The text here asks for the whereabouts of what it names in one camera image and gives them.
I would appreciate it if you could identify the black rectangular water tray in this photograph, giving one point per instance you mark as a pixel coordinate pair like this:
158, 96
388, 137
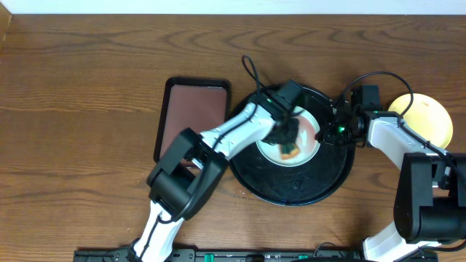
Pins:
196, 103

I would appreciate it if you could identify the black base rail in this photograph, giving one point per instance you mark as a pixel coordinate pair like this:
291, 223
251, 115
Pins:
324, 252

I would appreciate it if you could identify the yellow plate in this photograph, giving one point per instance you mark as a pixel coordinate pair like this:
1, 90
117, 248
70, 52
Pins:
430, 119

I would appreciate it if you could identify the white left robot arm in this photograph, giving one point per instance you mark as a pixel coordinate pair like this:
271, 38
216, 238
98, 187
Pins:
184, 178

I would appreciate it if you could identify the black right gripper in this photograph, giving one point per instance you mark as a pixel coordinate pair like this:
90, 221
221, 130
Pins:
325, 133

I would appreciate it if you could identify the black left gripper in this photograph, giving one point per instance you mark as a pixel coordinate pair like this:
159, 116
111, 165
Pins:
286, 133

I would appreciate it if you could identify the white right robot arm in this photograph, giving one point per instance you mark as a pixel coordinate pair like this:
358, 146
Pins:
429, 209

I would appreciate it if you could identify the green and yellow sponge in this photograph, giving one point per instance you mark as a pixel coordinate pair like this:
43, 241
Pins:
288, 151

